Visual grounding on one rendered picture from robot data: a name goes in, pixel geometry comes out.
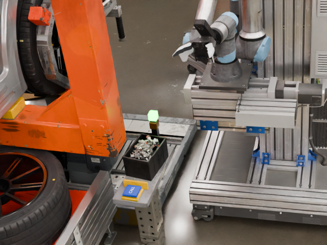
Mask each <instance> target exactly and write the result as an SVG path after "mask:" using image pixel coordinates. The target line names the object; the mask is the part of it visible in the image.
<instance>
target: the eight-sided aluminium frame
mask: <svg viewBox="0 0 327 245"><path fill-rule="evenodd" d="M42 7H44V8H45V9H47V10H48V11H49V12H51V18H50V24H49V26H41V25H39V28H38V33H37V35H36V41H37V46H38V49H39V53H40V57H41V61H42V64H43V68H44V72H45V73H44V74H45V76H46V79H48V80H50V81H52V82H54V83H56V84H58V85H60V86H61V87H63V88H69V89H71V87H70V83H69V79H68V78H67V77H66V76H64V75H62V74H60V73H59V72H58V68H57V63H56V59H55V54H54V50H53V46H52V32H53V26H54V20H55V18H54V13H53V9H52V5H51V0H43V2H42Z"/></svg>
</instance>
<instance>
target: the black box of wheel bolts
mask: <svg viewBox="0 0 327 245"><path fill-rule="evenodd" d="M166 140H167V138H165V137H160V136H154V135H149V134H144V133H141V134H140V135H139V136H138V138H137V139H136V140H135V141H134V143H133V144H132V145H131V146H130V147H129V148H128V150H127V151H126V152H125V153H124V155H123V156H122V159H123V162H124V168H125V172H126V176H130V177H135V178H139V179H144V180H148V181H152V179H153V178H154V176H155V175H156V173H157V172H158V171H159V170H160V168H161V167H162V165H163V164H164V162H165V161H166V160H167V158H168V149H167V142H166Z"/></svg>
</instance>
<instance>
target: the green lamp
mask: <svg viewBox="0 0 327 245"><path fill-rule="evenodd" d="M157 119H158V111H155V110H150V112H149V113H148V120H149V121H156V120H157Z"/></svg>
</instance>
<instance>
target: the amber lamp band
mask: <svg viewBox="0 0 327 245"><path fill-rule="evenodd" d="M159 126H160V124H159V120H158V119H157V121H156V122H149V127H150V129H155V130H157V129H158V127H159Z"/></svg>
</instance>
